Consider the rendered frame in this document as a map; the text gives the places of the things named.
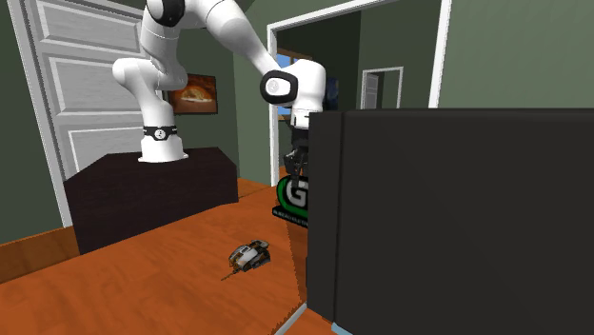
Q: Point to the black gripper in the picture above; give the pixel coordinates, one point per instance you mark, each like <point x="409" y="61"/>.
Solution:
<point x="299" y="139"/>

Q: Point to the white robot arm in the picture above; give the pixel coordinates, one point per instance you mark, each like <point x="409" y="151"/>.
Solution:
<point x="222" y="28"/>

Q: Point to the green black round sign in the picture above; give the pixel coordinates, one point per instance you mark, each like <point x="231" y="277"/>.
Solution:
<point x="294" y="199"/>

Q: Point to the small grey orange toy vehicle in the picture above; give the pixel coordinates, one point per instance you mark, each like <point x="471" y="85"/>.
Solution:
<point x="249" y="257"/>

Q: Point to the white framed doorway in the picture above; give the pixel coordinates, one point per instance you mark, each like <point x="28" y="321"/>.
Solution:
<point x="352" y="60"/>

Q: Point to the dark robot stand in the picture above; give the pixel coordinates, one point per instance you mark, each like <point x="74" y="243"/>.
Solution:
<point x="148" y="195"/>

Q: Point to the large black box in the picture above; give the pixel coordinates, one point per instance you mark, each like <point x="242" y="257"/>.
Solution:
<point x="455" y="222"/>

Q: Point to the white panelled door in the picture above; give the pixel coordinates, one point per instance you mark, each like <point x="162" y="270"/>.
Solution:
<point x="88" y="83"/>

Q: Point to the framed orange wall picture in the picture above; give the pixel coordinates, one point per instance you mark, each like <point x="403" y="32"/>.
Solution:
<point x="194" y="95"/>

